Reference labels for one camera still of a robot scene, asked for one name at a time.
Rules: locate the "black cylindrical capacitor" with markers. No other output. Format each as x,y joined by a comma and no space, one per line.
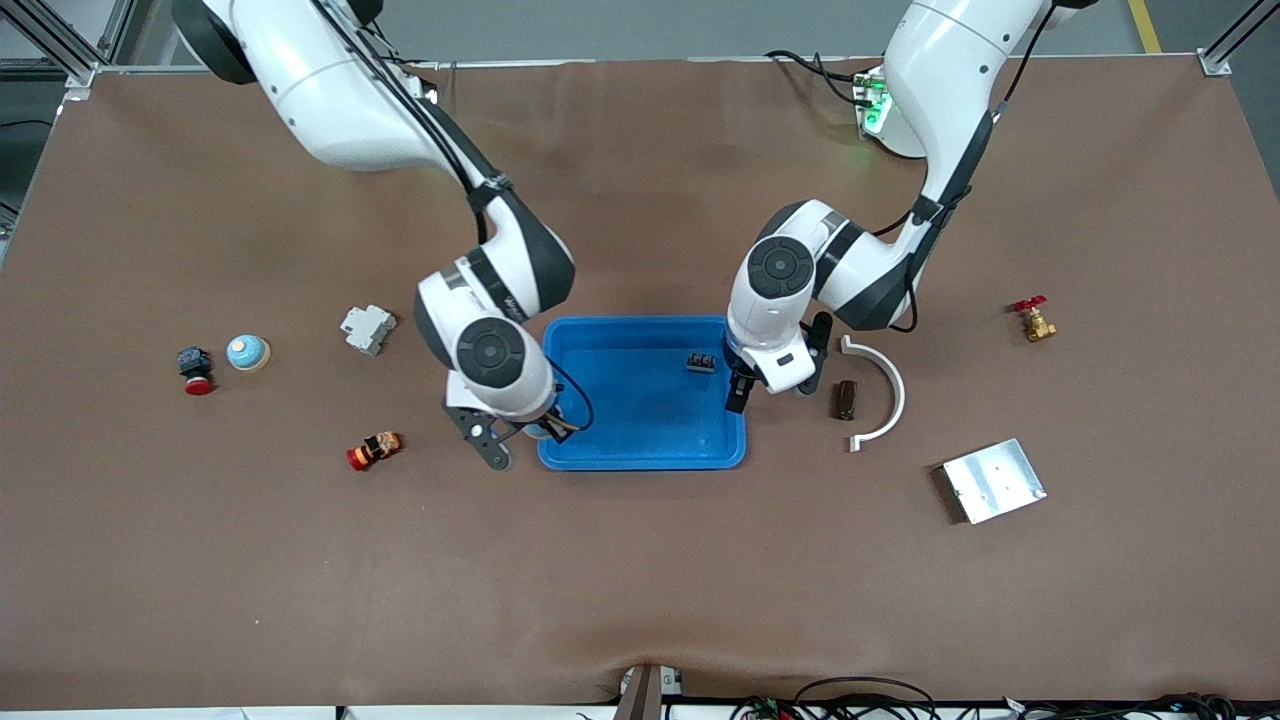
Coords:
701,362

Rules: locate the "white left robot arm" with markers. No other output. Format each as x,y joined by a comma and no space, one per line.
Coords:
940,60

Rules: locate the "metal mounting post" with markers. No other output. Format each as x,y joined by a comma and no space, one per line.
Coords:
640,700

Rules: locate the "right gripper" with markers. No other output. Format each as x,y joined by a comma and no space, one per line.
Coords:
549,423

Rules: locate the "aluminium frame profile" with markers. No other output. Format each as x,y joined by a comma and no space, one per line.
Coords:
1235,40
60,50

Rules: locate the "brown cylindrical capacitor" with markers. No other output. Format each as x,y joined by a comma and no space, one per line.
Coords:
846,400

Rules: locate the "brown table mat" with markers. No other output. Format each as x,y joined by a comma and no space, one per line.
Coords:
640,580

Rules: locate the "square aluminium plate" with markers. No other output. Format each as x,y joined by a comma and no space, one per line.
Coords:
995,482

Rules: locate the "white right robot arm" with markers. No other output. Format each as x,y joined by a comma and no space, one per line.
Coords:
330,90

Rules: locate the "red mushroom push button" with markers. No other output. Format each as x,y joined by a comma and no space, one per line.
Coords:
195,365

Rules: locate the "white circuit breaker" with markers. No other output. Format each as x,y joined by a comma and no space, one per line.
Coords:
368,330

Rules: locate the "light blue dome bell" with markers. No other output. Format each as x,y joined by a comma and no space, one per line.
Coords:
246,352
542,431

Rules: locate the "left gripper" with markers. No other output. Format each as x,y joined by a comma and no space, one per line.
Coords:
741,391

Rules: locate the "white curved bracket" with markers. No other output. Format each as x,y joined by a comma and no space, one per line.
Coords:
900,398

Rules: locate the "blue plastic tray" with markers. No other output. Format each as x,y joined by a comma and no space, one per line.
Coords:
640,400

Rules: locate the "red yellow emergency stop button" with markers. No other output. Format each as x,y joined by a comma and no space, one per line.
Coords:
375,449

